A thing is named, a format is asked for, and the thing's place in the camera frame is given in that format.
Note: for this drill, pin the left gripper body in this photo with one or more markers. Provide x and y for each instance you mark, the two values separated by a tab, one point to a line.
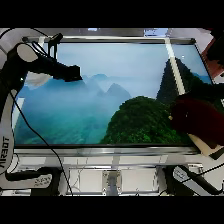
71	73

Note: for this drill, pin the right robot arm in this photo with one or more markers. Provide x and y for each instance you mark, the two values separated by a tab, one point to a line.
196	179

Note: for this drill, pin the white garment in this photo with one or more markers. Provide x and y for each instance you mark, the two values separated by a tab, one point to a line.
36	80

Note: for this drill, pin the silver frame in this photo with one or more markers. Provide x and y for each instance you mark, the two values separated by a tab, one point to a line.
113	164

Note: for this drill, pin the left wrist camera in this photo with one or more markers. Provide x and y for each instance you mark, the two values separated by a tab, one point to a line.
57	37

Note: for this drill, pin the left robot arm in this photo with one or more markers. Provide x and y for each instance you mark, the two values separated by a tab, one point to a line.
5	143

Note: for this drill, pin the dark red garment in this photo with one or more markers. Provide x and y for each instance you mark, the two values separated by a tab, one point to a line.
200	116

